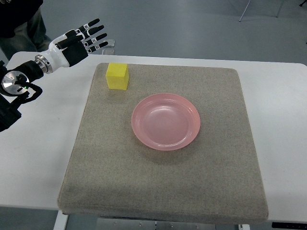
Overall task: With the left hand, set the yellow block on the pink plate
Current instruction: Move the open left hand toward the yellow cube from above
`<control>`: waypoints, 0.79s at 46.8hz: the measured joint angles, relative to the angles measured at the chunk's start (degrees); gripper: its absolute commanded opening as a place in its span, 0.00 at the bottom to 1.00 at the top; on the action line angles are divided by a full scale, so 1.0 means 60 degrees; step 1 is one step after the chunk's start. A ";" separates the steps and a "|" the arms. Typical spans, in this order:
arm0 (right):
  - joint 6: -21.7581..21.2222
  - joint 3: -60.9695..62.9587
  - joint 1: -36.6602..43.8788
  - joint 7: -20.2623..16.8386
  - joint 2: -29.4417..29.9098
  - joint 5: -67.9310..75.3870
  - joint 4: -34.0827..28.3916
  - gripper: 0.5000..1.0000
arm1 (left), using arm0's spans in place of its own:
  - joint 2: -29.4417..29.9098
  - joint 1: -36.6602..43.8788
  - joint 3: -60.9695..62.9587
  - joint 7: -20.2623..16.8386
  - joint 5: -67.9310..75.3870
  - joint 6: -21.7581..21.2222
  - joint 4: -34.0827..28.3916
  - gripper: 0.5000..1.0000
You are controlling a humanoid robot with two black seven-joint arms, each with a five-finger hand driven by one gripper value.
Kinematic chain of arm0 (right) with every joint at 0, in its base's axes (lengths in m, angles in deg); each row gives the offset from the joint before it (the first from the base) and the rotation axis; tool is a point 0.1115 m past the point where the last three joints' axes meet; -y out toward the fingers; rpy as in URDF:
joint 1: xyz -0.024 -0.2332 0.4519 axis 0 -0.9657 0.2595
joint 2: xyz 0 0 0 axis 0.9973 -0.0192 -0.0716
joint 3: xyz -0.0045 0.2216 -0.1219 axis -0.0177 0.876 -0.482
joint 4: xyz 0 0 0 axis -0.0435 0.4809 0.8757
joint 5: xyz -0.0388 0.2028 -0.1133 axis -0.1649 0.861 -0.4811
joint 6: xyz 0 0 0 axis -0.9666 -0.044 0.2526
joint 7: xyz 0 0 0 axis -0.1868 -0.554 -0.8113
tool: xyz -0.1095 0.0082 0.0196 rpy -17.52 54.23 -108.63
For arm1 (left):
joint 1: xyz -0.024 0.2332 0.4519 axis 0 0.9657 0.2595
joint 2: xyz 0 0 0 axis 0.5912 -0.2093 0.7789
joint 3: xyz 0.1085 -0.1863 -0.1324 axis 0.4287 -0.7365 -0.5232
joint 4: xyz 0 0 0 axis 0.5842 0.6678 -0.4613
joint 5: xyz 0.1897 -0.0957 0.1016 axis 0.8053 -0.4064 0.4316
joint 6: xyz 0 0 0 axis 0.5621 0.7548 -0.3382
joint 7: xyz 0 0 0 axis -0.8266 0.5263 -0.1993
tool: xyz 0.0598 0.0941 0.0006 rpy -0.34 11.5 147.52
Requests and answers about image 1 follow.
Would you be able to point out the pink plastic plate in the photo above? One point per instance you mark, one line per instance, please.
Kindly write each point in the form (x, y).
(165, 121)

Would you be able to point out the yellow foam block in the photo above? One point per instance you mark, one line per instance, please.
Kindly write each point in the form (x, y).
(117, 76)

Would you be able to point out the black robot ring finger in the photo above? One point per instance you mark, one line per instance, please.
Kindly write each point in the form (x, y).
(95, 39)

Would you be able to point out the person in dark clothes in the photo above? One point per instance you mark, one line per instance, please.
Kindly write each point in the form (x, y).
(22, 27)

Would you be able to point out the clear floor marker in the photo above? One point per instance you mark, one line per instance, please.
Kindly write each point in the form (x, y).
(110, 43)
(108, 52)

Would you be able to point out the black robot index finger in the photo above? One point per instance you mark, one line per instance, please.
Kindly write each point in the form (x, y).
(87, 25)

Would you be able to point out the grey felt mat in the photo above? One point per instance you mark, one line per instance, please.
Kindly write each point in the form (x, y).
(215, 179)

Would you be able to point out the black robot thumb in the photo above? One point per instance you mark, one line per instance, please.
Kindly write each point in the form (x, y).
(69, 41)

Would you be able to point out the white table leg frame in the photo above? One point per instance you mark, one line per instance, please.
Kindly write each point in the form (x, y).
(61, 221)

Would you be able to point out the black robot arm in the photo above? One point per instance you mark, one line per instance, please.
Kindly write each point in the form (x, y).
(17, 88)

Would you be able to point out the clear floor marker upper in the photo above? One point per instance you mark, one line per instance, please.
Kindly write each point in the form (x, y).
(110, 43)

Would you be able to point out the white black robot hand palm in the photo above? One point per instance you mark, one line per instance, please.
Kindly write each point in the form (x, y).
(53, 58)

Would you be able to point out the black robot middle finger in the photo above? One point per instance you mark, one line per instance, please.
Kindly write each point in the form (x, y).
(93, 30)

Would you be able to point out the metal chair leg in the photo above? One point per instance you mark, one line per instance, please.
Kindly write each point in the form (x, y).
(244, 11)

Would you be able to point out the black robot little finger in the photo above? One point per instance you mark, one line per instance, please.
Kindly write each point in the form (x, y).
(97, 47)

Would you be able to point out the clear floor marker lower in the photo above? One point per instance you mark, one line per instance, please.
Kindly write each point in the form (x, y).
(108, 52)

